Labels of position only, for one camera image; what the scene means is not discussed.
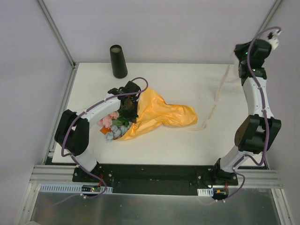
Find cream lace ribbon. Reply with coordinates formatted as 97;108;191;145
185;51;239;132

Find orange wrapping paper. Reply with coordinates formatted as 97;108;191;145
119;88;198;141

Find pink and blue flower bouquet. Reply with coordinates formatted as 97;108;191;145
97;111;132;141

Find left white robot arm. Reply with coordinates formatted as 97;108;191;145
54;81;143;182

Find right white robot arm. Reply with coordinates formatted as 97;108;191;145
209;26;282;185

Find black conical vase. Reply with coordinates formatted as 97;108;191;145
110;45;128;79

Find right aluminium frame post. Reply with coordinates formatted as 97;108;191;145
236;0;283;70

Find aluminium frame post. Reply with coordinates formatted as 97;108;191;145
36;0;76;68
236;0;283;70

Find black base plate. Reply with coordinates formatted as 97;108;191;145
72;164;238;195

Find left aluminium frame post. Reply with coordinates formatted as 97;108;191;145
36;0;76;68

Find right white cable duct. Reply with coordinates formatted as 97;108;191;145
197;188;214;197

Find white cable duct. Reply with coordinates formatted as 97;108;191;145
197;188;214;197
40;184;113;194

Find left white cable duct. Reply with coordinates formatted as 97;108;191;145
40;184;113;194

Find front aluminium rail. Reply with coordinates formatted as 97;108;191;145
30;165;283;189

